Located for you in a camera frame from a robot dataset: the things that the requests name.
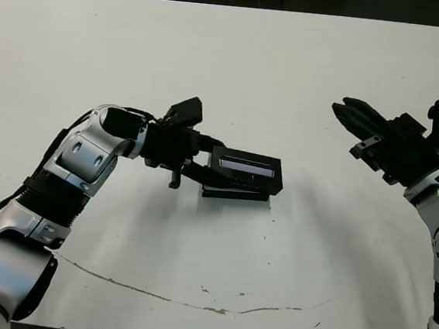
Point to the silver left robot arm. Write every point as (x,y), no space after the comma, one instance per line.
(80,151)

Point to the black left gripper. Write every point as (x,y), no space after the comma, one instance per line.
(167,145)

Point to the black box base white insert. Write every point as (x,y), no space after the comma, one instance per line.
(236,195)

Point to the black box lid with window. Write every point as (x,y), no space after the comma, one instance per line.
(249,181)

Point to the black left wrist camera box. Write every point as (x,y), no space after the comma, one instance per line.
(185,110)

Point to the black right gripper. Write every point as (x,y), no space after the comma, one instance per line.
(403,155)

